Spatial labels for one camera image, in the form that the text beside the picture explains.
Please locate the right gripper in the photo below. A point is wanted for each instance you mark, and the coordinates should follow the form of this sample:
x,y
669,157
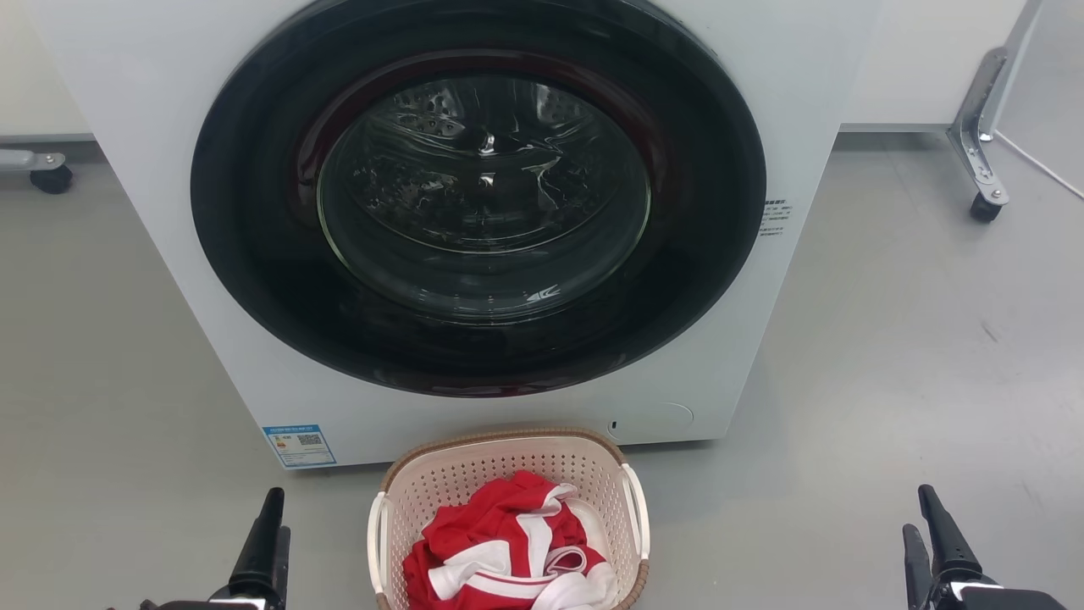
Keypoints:
x,y
991,597

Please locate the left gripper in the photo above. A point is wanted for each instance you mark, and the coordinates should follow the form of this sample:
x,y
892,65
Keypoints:
x,y
220,604

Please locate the red and white garment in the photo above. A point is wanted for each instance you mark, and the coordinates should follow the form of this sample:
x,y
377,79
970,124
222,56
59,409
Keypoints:
x,y
474,518

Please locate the beige perforated plastic laundry basket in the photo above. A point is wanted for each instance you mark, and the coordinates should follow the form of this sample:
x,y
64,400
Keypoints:
x,y
474,466

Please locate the blue energy label sticker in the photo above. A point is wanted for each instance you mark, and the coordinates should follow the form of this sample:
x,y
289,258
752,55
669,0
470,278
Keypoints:
x,y
298,446

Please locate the white front-load washing machine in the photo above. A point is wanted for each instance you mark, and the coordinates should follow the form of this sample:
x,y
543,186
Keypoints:
x,y
508,417

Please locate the round washer filter cover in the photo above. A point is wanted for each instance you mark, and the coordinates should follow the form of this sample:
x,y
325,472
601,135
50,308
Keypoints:
x,y
660,420

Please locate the printed text label on washer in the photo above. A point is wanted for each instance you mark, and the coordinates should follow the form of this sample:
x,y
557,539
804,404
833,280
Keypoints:
x,y
775,218

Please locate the round black washer door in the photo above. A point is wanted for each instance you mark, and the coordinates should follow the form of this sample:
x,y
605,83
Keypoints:
x,y
483,195

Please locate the tall metal leg with caster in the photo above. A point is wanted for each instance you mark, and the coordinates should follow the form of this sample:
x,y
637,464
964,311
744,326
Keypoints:
x,y
974,127

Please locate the short metal leg with caster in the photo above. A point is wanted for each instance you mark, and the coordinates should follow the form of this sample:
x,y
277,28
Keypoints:
x,y
25,159

